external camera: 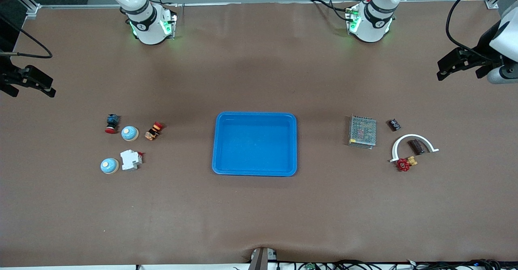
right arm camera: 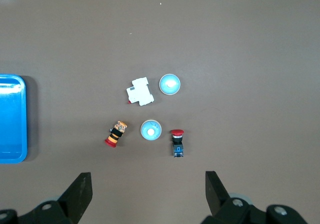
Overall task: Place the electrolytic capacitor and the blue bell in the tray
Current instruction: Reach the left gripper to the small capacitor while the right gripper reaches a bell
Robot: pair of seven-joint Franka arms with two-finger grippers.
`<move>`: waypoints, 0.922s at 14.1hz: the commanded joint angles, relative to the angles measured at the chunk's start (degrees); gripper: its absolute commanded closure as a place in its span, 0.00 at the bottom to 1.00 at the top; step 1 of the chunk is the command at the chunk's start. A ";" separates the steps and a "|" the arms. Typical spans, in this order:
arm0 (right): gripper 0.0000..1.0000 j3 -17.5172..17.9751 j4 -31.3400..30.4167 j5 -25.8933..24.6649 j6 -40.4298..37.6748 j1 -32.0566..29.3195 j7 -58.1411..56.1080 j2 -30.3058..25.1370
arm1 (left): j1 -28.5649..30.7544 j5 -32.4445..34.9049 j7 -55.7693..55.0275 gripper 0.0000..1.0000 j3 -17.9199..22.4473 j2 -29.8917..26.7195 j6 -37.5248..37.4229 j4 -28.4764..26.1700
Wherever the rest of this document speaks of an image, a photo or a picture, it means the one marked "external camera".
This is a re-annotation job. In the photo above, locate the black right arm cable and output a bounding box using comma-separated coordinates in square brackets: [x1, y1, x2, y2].
[0, 13, 54, 59]

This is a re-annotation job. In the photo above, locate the brown camera mount post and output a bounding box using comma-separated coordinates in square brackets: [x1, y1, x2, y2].
[248, 247, 279, 270]

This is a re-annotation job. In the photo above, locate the blue dome call bell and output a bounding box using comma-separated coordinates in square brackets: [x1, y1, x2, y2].
[121, 125, 140, 142]
[100, 157, 119, 174]

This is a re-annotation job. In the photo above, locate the orange red-capped switch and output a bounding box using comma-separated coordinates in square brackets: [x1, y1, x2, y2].
[145, 121, 164, 141]

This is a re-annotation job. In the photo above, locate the black cable bundle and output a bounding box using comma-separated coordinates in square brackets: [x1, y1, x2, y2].
[275, 259, 518, 270]

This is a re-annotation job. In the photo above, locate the black base cable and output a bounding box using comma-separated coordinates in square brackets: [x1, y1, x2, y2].
[311, 0, 353, 22]

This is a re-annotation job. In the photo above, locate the brass valve red handle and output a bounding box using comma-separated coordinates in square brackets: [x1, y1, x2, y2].
[396, 156, 418, 172]

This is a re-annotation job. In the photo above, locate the metal mesh power supply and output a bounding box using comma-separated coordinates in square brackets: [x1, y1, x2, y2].
[348, 115, 377, 149]

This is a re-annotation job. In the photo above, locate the red mushroom push button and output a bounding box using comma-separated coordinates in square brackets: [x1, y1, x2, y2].
[105, 114, 121, 134]

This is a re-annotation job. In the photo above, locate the white semicircular bracket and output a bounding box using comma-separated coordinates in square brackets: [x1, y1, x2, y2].
[390, 134, 440, 163]

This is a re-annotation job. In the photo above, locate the white circuit breaker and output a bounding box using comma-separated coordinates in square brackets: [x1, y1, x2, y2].
[120, 149, 144, 171]

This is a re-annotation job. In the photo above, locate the blue plastic tray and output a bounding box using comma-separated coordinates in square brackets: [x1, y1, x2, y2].
[212, 112, 297, 177]

